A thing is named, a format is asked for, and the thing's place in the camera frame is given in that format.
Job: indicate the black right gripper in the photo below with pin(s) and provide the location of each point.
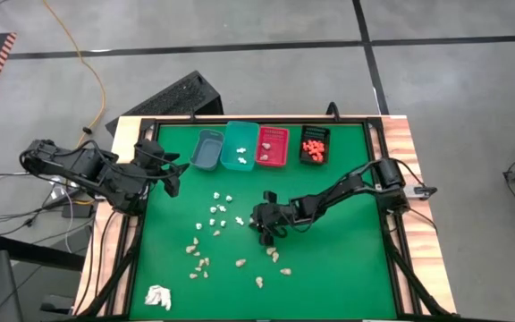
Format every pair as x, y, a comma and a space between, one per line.
271, 214

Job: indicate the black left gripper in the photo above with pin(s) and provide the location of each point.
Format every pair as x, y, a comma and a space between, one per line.
152, 167

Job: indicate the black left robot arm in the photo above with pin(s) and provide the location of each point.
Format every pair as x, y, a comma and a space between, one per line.
83, 170

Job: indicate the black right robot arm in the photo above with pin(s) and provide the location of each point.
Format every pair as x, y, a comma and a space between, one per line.
351, 185

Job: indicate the grey-blue plastic bin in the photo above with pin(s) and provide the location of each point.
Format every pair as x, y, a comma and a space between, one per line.
207, 149

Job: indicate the black arched table clamp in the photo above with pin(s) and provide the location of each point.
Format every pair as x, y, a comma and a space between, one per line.
191, 115
333, 109

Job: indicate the teal translucent plastic bin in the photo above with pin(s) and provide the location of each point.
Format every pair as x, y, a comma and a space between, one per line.
233, 134

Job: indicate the green table mat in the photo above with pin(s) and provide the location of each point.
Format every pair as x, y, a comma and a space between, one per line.
329, 268

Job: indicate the red slotted plastic basket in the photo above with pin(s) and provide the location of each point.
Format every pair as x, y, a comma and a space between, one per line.
277, 138

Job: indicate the black slotted plastic basket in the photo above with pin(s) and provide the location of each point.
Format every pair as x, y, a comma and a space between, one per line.
315, 133

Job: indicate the crumpled white paper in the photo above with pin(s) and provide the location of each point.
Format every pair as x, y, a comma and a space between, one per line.
158, 297

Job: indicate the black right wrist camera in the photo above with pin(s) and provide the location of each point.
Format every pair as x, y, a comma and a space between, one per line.
270, 197

